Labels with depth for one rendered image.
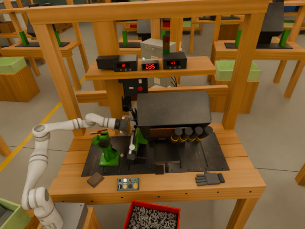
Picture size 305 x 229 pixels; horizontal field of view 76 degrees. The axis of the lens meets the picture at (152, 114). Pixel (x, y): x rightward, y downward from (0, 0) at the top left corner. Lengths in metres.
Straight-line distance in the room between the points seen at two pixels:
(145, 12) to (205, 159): 1.13
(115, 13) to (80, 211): 1.24
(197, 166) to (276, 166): 1.65
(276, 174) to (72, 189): 2.35
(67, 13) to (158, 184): 1.26
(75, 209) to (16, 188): 1.75
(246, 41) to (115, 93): 1.02
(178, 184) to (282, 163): 1.93
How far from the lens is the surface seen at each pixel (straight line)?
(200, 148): 1.69
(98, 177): 1.52
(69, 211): 1.43
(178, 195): 1.50
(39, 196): 1.14
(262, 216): 2.56
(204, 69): 1.42
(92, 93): 1.76
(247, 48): 1.59
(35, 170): 1.24
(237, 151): 1.77
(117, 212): 2.41
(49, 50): 1.59
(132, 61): 1.37
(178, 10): 1.39
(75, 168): 1.70
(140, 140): 1.40
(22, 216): 1.63
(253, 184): 1.58
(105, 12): 1.41
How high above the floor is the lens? 2.11
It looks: 37 degrees down
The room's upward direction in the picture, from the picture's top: 3 degrees counter-clockwise
